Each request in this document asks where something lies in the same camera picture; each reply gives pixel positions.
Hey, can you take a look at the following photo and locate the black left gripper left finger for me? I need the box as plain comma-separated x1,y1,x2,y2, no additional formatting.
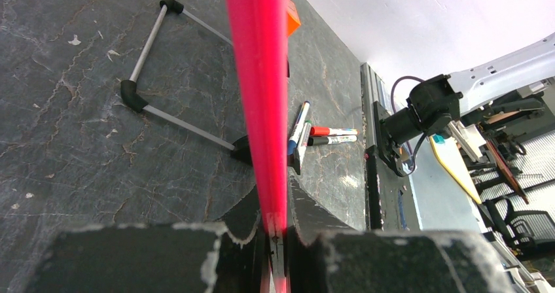
26,189,267,292

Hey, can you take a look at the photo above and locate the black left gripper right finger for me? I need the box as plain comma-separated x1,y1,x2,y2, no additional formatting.
287,178,512,292

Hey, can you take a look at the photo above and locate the pink framed whiteboard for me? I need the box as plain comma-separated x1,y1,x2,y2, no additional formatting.
226,0,287,292

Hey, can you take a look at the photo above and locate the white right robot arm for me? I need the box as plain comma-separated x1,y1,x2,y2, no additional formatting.
376,35,554,145

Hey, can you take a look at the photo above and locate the black whiteboard marker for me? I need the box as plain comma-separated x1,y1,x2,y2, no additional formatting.
307,135,357,146

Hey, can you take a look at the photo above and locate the blue whiteboard marker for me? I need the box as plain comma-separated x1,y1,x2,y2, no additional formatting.
287,100,310,155

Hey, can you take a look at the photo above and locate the red whiteboard marker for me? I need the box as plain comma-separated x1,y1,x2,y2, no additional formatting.
310,126,359,137

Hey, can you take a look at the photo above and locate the yellow flat object outside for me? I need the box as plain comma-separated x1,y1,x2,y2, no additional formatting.
430,135,482,205

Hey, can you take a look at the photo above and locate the orange semicircle toy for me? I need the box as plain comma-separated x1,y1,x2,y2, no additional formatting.
287,0,301,37

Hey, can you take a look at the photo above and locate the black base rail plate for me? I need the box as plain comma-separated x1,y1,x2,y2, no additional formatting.
365,101,421,231

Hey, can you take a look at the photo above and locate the whiteboard wire easel stand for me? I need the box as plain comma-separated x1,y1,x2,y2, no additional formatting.
120,0,252,165

